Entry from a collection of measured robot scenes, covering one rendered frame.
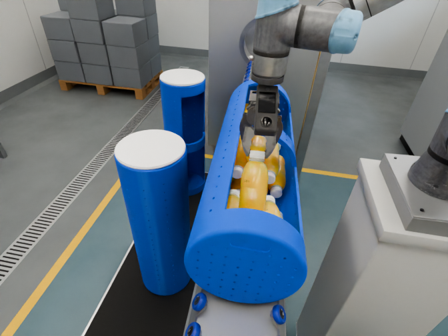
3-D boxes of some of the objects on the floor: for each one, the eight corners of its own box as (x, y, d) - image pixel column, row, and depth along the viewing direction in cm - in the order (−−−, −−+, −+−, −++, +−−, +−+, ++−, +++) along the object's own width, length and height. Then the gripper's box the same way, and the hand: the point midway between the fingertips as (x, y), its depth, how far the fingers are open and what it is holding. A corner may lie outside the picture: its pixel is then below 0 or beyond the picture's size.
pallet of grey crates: (163, 79, 452) (155, -10, 379) (143, 100, 389) (129, -2, 316) (92, 71, 466) (71, -16, 393) (61, 90, 403) (30, -10, 331)
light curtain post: (289, 209, 237) (356, -51, 134) (290, 214, 232) (359, -51, 129) (282, 207, 238) (343, -52, 134) (283, 213, 233) (345, -52, 129)
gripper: (293, 68, 66) (279, 146, 79) (243, 63, 67) (237, 141, 80) (295, 81, 59) (279, 165, 72) (239, 77, 60) (233, 159, 73)
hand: (257, 154), depth 73 cm, fingers closed on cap, 4 cm apart
